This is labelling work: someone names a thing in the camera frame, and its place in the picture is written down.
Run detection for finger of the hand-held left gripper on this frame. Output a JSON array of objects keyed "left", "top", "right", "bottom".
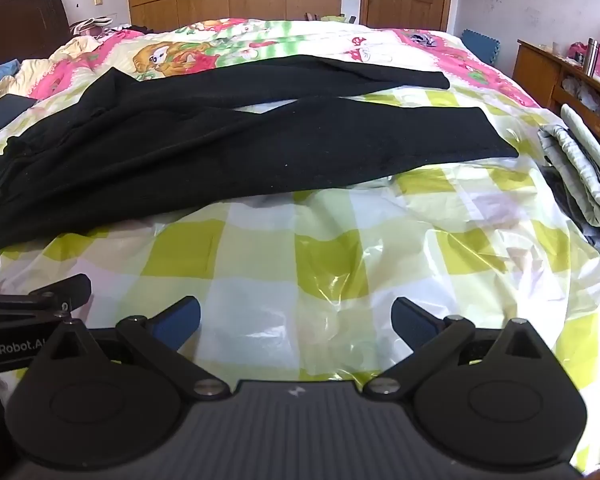
[{"left": 0, "top": 274, "right": 92, "bottom": 328}]

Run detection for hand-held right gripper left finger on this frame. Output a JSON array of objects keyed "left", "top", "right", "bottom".
[{"left": 45, "top": 296, "right": 231, "bottom": 402}]

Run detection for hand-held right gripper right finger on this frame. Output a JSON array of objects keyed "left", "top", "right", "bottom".
[{"left": 362, "top": 297, "right": 556, "bottom": 402}]

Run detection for black pants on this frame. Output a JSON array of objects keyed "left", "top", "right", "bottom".
[{"left": 0, "top": 54, "right": 520, "bottom": 253}]

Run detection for green checked plastic sheet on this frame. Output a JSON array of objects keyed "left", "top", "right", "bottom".
[{"left": 0, "top": 80, "right": 600, "bottom": 463}]

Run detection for dark blue notebook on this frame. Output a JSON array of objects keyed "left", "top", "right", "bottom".
[{"left": 0, "top": 94, "right": 39, "bottom": 134}]

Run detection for folded grey striped cloth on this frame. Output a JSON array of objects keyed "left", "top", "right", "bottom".
[{"left": 537, "top": 104, "right": 600, "bottom": 252}]

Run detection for dark wooden headboard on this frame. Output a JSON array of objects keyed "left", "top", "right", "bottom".
[{"left": 0, "top": 0, "right": 74, "bottom": 74}]

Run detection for white handbag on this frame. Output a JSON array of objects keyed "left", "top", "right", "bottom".
[{"left": 70, "top": 16, "right": 114, "bottom": 39}]

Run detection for wooden desk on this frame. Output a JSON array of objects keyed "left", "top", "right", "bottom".
[{"left": 511, "top": 39, "right": 600, "bottom": 161}]

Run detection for blue foam mat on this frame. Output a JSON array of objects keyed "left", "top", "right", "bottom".
[{"left": 461, "top": 29, "right": 501, "bottom": 66}]

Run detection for white plastic bag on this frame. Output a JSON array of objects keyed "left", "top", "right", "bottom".
[{"left": 562, "top": 75, "right": 600, "bottom": 112}]

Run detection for cartoon printed quilt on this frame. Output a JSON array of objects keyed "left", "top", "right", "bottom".
[{"left": 0, "top": 17, "right": 542, "bottom": 111}]

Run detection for steel thermos bottle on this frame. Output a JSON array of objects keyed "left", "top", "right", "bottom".
[{"left": 582, "top": 37, "right": 600, "bottom": 76}]

